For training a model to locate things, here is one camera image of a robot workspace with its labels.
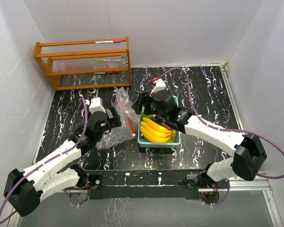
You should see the light blue plastic basket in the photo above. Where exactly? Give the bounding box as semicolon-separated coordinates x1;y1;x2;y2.
138;107;181;148

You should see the pink white marker pen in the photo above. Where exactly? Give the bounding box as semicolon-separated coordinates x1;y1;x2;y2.
95;40;122;44

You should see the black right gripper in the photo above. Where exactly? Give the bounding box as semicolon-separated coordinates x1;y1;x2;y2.
132;92;168;121

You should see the small grey clip box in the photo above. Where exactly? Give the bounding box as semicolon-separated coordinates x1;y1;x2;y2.
121;55;128;64

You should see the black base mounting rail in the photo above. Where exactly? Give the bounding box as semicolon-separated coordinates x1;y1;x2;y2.
86;170;227;200

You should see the clear zip top bag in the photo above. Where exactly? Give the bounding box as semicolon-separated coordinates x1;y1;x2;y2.
96;87;142;150

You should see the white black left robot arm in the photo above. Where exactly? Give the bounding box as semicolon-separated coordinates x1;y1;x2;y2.
3;106;121;217

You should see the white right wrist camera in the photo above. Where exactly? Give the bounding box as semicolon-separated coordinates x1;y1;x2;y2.
150;79;166;97

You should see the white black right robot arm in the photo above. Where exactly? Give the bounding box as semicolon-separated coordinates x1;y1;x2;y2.
132;90;267;188

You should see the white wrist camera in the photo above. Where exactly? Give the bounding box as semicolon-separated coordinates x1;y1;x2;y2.
85;97;106;114
150;79;166;97

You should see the yellow banana bunch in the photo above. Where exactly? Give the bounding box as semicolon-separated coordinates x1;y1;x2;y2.
139;118;177;143

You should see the orange wooden shelf rack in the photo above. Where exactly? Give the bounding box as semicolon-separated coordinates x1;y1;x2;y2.
33;37;132;91

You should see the green white marker pen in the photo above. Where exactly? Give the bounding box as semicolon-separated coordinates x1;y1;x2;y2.
97;59;121;62

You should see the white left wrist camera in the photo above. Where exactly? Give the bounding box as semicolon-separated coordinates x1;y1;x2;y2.
85;97;106;114

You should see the dark green round vegetable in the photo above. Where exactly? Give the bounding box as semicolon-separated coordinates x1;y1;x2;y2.
142;114;156;119

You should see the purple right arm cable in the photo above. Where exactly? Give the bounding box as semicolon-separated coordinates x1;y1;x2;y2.
156;67;284;180

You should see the black grape bunch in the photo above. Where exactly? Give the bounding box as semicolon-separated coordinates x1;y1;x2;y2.
152;116;168;127

